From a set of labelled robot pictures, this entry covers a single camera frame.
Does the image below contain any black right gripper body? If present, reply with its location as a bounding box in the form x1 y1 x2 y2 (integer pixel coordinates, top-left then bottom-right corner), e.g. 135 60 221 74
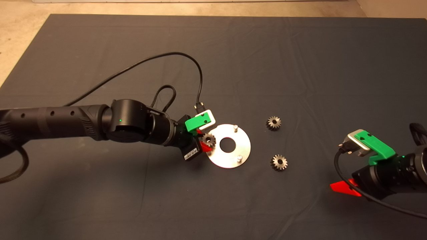
352 154 417 200

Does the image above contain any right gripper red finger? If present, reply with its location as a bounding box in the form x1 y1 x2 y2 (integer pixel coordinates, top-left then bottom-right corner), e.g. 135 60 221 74
330 179 362 197

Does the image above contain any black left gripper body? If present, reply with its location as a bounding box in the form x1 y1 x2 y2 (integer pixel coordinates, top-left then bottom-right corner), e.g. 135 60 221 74
172 114 204 161

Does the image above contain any small steel planetary gear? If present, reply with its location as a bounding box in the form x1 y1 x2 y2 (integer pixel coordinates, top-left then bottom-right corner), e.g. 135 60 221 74
271 154 288 171
266 116 281 131
202 132 216 147

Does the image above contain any round metal carrier plate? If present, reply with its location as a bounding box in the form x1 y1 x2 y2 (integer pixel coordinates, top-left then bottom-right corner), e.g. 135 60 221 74
204 124 251 169

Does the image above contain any dark grey table cloth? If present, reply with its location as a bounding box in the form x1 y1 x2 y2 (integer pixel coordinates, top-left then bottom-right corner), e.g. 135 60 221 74
0 14 427 240

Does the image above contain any green left camera mount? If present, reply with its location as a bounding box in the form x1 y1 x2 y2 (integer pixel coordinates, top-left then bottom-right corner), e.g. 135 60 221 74
184 113 212 135

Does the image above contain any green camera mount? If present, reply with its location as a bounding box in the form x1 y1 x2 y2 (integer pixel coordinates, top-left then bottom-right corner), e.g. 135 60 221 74
355 131 396 165
184 113 212 135

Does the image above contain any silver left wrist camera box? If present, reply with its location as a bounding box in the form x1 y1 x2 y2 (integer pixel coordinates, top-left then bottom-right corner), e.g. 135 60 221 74
194 109 216 130

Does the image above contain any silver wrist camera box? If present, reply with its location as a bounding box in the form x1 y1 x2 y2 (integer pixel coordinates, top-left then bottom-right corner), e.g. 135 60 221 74
194 109 216 130
347 129 372 157

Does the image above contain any smooth black left camera cable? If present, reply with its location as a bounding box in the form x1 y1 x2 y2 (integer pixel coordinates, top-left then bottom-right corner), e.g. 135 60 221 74
63 52 204 114

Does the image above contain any smooth black camera cable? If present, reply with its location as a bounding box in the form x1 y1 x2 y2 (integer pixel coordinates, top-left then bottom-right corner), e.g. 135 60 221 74
63 52 204 114
334 143 427 219

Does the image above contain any green right camera mount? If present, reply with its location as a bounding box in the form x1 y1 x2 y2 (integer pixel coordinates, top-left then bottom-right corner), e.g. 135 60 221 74
355 131 396 165

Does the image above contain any smooth black right camera cable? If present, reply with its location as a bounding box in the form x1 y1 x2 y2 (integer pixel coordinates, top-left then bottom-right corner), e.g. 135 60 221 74
334 143 427 219

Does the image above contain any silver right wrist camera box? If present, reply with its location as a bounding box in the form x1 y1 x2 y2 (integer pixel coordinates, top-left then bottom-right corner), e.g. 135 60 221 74
347 129 372 157

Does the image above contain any black braided cable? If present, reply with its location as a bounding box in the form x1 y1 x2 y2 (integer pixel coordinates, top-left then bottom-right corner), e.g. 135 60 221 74
0 140 30 184
150 84 176 113
409 123 427 145

